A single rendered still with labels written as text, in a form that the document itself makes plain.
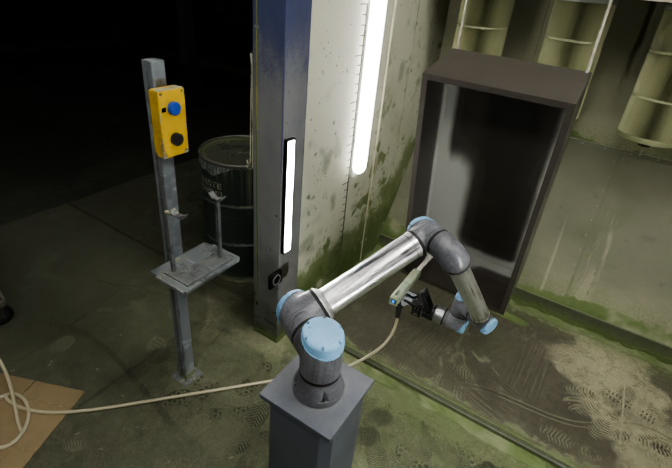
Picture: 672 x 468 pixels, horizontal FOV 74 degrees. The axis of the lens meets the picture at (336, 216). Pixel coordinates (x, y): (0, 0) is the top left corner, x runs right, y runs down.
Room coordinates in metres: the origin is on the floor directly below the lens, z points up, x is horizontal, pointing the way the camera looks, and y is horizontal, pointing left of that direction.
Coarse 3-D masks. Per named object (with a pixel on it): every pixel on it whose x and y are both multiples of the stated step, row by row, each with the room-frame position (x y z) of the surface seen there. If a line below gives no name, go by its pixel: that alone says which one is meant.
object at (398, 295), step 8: (424, 264) 2.11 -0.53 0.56; (416, 272) 2.01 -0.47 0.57; (408, 280) 1.93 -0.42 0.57; (416, 280) 1.99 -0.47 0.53; (400, 288) 1.86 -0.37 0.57; (408, 288) 1.88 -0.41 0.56; (392, 296) 1.79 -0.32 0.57; (400, 296) 1.80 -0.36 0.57; (392, 304) 1.77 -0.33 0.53; (400, 304) 1.86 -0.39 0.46; (400, 312) 1.87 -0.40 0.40
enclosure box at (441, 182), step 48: (432, 96) 2.09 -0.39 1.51; (480, 96) 2.19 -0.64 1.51; (528, 96) 1.73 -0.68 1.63; (576, 96) 1.71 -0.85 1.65; (432, 144) 2.22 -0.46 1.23; (480, 144) 2.21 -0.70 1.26; (528, 144) 2.09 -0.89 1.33; (432, 192) 2.38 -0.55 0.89; (480, 192) 2.23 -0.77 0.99; (528, 192) 2.10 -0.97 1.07; (480, 240) 2.26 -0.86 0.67; (528, 240) 1.76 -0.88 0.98; (480, 288) 2.04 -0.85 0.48
